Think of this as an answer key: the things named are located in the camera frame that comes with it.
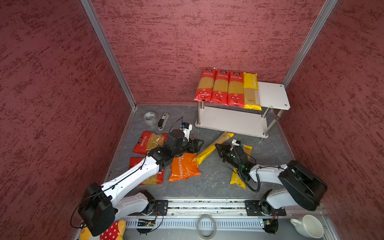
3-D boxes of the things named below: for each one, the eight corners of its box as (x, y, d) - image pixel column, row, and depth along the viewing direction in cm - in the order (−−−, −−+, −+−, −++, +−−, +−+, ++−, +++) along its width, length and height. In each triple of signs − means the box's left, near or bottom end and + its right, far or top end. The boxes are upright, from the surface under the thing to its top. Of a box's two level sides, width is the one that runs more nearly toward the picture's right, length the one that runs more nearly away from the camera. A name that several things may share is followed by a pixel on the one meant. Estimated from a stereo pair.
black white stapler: (157, 130, 108) (156, 126, 105) (164, 116, 117) (163, 112, 113) (162, 131, 108) (161, 127, 104) (168, 116, 117) (167, 112, 113)
